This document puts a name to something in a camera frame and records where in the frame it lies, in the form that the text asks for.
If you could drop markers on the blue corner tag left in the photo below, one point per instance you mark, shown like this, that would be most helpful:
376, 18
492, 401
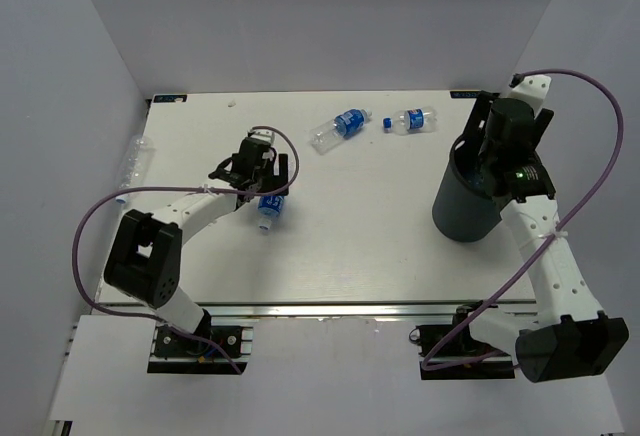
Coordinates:
169, 98

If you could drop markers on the bottle with Chinese blue label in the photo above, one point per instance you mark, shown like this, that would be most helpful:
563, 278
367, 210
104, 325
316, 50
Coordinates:
269, 209

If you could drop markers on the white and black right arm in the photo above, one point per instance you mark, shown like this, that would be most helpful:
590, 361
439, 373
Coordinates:
571, 335

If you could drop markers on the aluminium front rail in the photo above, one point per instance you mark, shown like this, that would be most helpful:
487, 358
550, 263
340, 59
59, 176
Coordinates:
323, 310

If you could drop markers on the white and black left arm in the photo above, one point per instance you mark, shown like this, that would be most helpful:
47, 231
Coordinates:
145, 259

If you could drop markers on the clear unlabelled plastic bottle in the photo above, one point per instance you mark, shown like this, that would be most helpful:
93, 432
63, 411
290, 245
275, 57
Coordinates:
136, 162

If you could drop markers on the clear bottle blue label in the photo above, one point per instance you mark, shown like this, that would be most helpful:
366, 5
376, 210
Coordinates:
411, 121

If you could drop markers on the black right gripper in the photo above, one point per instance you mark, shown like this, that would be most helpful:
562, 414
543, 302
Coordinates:
480, 114

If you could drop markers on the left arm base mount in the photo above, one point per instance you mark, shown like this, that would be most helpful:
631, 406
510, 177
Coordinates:
174, 354

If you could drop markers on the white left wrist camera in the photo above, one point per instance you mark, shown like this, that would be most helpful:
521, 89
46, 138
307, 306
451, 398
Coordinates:
264, 135

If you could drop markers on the crushed bottle blue label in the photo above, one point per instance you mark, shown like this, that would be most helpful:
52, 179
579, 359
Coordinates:
342, 127

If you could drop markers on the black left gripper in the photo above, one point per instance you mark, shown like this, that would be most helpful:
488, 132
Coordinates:
275, 181

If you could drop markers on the blue corner tag right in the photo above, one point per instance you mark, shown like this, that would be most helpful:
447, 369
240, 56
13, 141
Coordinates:
464, 94

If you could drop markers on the blue corner tag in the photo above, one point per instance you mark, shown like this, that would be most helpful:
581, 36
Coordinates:
464, 94
169, 98

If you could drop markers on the dark grey bin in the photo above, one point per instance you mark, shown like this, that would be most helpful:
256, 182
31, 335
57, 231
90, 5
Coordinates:
462, 211

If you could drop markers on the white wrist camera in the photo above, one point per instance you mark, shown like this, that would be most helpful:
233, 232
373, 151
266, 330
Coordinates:
264, 135
531, 89

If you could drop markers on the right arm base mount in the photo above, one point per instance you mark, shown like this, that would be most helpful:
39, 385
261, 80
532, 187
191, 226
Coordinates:
424, 337

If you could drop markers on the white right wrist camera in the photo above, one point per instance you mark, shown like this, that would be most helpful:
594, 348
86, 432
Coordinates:
531, 89

